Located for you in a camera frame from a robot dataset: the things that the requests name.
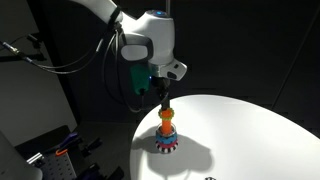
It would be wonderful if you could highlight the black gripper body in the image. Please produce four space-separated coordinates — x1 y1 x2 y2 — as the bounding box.
151 76 171 100

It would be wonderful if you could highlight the silver aluminium extrusion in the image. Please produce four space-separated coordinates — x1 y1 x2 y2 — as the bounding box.
25 152 45 165

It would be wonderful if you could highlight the purple clamp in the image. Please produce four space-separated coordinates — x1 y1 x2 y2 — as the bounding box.
59 131 82 150
78 165 102 180

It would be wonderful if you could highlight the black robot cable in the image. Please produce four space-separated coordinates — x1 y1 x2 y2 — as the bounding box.
99 19 170 114

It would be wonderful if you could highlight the black white checkered base ring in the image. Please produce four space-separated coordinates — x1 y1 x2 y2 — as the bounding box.
155 142 179 155

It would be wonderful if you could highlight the orange handled tool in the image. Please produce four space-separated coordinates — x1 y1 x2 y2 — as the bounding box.
55 148 70 157

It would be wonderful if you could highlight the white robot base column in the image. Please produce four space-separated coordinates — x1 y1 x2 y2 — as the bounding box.
0 130 44 180

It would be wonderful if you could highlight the pink ring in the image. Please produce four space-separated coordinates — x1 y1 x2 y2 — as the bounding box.
155 137 179 149

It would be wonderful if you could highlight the perforated metal breadboard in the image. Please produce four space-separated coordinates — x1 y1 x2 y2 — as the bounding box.
28 146 80 180

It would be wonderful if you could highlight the green bumpy ring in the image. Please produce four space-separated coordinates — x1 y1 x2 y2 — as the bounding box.
157 106 176 121

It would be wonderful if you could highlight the white wall panel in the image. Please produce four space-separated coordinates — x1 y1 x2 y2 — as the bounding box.
0 0 79 148

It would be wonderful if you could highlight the black clamp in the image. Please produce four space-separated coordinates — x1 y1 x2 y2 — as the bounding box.
81 136 103 158

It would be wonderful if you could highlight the black upright post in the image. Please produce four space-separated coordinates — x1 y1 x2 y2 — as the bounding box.
33 0 83 127

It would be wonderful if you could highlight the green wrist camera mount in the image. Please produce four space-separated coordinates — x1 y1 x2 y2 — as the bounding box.
129 63 152 96

